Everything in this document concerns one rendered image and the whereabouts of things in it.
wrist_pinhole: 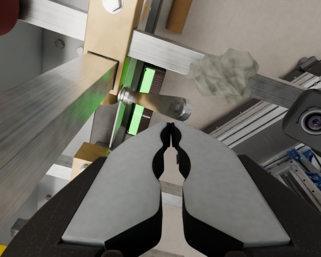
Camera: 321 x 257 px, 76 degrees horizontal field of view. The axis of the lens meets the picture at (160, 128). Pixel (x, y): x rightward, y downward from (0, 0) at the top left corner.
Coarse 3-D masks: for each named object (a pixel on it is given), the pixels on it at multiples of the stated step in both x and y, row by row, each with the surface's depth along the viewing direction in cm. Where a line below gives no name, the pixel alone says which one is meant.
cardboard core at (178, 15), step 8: (176, 0) 89; (184, 0) 88; (192, 0) 91; (176, 8) 90; (184, 8) 90; (176, 16) 91; (184, 16) 92; (168, 24) 94; (176, 24) 93; (176, 32) 95
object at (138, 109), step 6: (150, 72) 42; (144, 78) 42; (150, 78) 42; (144, 84) 43; (150, 84) 43; (144, 90) 44; (138, 108) 46; (138, 114) 46; (132, 120) 47; (138, 120) 47; (132, 126) 48; (132, 132) 49
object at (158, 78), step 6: (156, 72) 42; (156, 78) 42; (162, 78) 42; (156, 84) 43; (150, 90) 43; (156, 90) 43; (144, 114) 46; (150, 114) 46; (144, 120) 47; (144, 126) 48; (138, 132) 48
